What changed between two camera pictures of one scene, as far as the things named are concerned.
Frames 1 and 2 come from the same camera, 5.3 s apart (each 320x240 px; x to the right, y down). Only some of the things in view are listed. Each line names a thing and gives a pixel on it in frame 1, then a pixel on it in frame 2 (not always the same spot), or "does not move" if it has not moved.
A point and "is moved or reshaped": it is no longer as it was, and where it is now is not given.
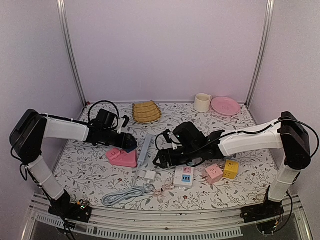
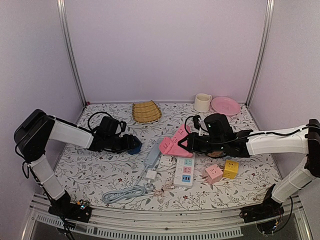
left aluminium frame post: [61, 6] does not move
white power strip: [183, 176] does not move
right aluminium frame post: [270, 9] does not move
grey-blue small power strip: [144, 149] -> [153, 155]
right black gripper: [172, 160] -> [194, 143]
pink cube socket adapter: [212, 174] does not move
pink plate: [225, 106] does not move
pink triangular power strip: [120, 157] is moved or reshaped
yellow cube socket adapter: [231, 169] does not move
